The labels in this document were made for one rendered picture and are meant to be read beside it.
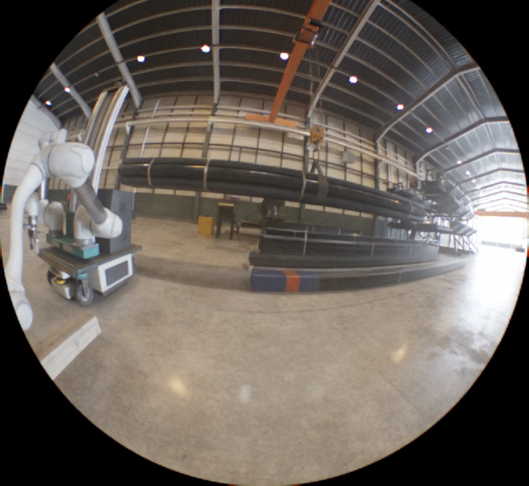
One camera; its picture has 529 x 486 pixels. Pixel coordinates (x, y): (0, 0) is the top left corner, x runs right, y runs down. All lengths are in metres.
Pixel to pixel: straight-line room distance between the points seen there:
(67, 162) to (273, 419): 1.18
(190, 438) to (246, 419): 0.22
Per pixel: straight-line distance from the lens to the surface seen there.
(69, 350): 0.93
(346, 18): 9.90
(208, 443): 0.76
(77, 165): 0.75
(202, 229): 5.43
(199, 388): 0.86
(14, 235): 0.68
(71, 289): 1.53
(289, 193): 2.29
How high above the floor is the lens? 0.73
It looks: 1 degrees down
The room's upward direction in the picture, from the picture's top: 6 degrees clockwise
